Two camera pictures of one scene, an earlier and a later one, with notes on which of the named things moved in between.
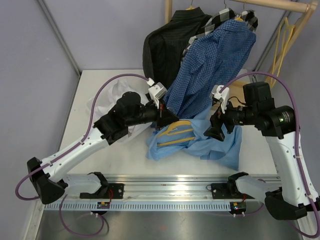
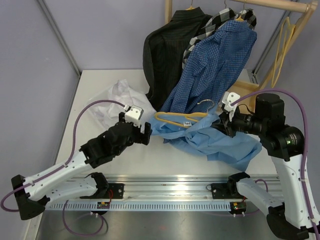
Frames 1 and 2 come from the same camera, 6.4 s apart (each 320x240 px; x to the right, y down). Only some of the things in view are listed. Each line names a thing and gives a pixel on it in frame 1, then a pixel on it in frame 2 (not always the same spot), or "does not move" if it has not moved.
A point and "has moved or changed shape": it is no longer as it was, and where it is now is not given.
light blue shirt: (189, 135) has moved or changed shape
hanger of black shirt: (190, 8) does not move
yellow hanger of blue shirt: (180, 122) to (207, 100)
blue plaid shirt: (213, 59) does not move
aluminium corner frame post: (60, 36) does not move
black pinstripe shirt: (164, 46) does not move
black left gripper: (165, 117) to (143, 139)
